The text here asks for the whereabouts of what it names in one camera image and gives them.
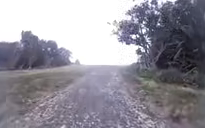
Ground grass verge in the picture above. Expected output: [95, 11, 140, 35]
[118, 65, 205, 128]

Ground grass field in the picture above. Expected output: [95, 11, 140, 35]
[0, 64, 88, 128]

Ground clump of trees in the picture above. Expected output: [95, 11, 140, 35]
[0, 30, 82, 70]

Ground large leaning trees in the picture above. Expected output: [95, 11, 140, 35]
[107, 0, 205, 88]

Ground grey gravel path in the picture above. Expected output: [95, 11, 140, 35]
[14, 64, 168, 128]

